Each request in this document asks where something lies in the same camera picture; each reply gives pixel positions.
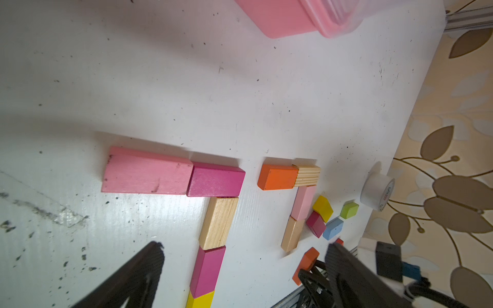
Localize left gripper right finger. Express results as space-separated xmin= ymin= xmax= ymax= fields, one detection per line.
xmin=325 ymin=243 xmax=412 ymax=308

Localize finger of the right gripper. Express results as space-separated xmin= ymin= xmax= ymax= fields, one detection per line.
xmin=297 ymin=260 xmax=335 ymax=308

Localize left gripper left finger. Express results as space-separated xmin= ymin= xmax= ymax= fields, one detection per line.
xmin=74 ymin=241 xmax=165 ymax=307

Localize red-orange block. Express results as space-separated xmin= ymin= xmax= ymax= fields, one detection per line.
xmin=292 ymin=247 xmax=320 ymax=286

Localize wooden block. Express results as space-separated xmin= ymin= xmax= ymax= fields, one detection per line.
xmin=199 ymin=197 xmax=239 ymax=250
xmin=294 ymin=165 xmax=321 ymax=187
xmin=281 ymin=216 xmax=305 ymax=253

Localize magenta block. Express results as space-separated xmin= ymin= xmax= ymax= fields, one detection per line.
xmin=190 ymin=246 xmax=226 ymax=299
xmin=186 ymin=162 xmax=246 ymax=198
xmin=306 ymin=211 xmax=326 ymax=238

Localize yellow block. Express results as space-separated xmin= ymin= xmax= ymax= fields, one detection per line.
xmin=313 ymin=195 xmax=334 ymax=223
xmin=186 ymin=291 xmax=214 ymax=308

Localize light pink block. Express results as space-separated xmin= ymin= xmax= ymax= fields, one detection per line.
xmin=290 ymin=186 xmax=317 ymax=221
xmin=101 ymin=146 xmax=193 ymax=195

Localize orange block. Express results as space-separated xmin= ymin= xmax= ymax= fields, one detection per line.
xmin=258 ymin=164 xmax=299 ymax=191

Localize pink plastic toolbox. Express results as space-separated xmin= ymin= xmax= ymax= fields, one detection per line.
xmin=236 ymin=0 xmax=405 ymax=39

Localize blue block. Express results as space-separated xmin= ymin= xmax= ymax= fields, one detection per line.
xmin=322 ymin=218 xmax=344 ymax=241

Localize green block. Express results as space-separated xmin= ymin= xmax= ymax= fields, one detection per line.
xmin=340 ymin=201 xmax=359 ymax=219

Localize white tape roll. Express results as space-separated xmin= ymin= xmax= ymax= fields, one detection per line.
xmin=360 ymin=161 xmax=395 ymax=212

